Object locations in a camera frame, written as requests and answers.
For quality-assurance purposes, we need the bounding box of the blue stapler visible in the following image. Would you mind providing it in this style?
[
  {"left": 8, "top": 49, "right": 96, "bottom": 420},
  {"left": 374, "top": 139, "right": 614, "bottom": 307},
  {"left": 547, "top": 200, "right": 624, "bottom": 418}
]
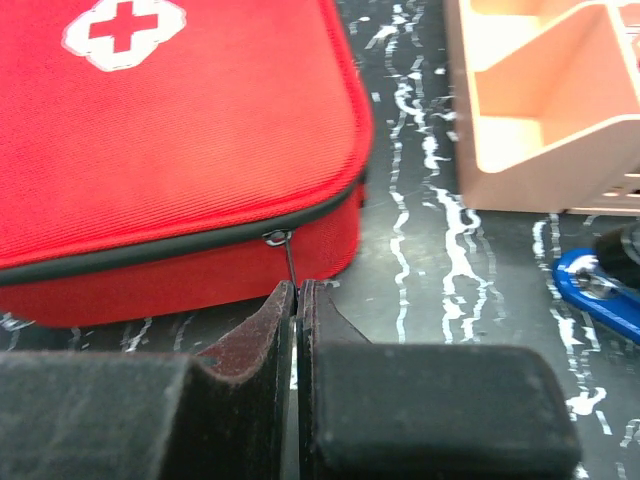
[{"left": 552, "top": 222, "right": 639, "bottom": 344}]

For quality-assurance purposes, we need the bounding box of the red black medicine case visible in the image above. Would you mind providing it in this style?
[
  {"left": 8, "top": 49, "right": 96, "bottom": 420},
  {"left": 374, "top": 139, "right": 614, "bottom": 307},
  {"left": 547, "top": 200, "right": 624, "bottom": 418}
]
[{"left": 1, "top": 1, "right": 373, "bottom": 328}]

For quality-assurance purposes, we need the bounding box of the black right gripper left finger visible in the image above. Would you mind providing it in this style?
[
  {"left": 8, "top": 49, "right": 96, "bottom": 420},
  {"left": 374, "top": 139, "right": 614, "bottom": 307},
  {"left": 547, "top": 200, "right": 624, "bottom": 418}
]
[{"left": 1, "top": 281, "right": 295, "bottom": 479}]

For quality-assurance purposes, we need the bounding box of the orange mesh file organizer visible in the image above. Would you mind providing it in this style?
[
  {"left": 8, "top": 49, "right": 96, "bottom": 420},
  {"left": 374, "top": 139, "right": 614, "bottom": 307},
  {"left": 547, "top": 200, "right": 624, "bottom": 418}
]
[{"left": 444, "top": 1, "right": 639, "bottom": 216}]

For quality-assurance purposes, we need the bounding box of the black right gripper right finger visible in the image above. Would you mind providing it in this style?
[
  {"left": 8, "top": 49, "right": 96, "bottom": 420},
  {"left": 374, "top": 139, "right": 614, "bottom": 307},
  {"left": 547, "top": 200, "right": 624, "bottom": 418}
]
[{"left": 298, "top": 280, "right": 582, "bottom": 479}]

